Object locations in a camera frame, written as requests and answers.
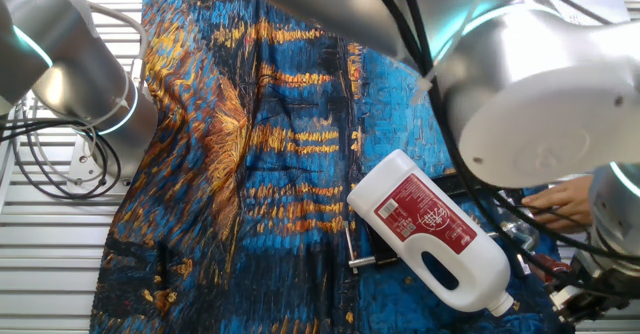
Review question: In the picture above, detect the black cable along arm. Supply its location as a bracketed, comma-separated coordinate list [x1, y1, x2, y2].
[367, 0, 640, 298]

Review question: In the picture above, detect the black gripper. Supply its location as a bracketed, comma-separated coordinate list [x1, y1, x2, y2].
[547, 253, 637, 324]

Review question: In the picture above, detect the person's left hand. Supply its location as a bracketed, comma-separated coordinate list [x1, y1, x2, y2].
[520, 174, 595, 233]

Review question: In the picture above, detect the blue and yellow painted cloth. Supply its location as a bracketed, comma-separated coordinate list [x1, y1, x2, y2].
[89, 0, 576, 334]

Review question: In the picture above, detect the thick grey robot cable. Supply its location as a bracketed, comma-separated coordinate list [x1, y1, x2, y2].
[87, 2, 150, 93]

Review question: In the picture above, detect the white bottle with red label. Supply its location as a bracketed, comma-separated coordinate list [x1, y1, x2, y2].
[346, 148, 515, 318]

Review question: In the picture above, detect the black coiled cable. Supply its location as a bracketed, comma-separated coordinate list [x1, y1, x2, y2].
[0, 117, 124, 201]

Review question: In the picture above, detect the black clamp with silver ratchet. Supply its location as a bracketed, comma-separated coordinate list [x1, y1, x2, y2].
[343, 173, 541, 275]

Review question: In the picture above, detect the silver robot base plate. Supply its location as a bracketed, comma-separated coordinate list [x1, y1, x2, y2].
[67, 133, 129, 188]

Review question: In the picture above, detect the silver lever with red-brown handle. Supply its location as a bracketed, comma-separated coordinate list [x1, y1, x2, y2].
[499, 221, 572, 284]

